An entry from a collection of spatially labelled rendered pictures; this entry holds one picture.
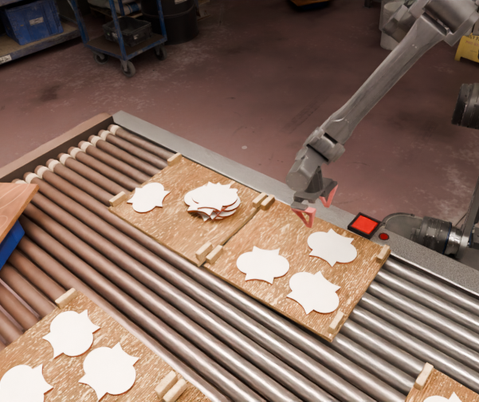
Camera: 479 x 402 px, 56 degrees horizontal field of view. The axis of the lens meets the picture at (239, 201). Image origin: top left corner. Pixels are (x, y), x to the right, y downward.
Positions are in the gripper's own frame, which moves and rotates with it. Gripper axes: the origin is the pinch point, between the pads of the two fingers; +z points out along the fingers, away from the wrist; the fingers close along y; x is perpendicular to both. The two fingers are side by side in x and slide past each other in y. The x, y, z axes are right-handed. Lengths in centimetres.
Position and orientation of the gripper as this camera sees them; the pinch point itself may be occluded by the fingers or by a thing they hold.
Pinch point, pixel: (317, 214)
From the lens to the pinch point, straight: 126.2
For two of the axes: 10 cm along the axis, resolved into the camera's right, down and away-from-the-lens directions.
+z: 2.3, 8.1, 5.4
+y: -6.0, 5.5, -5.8
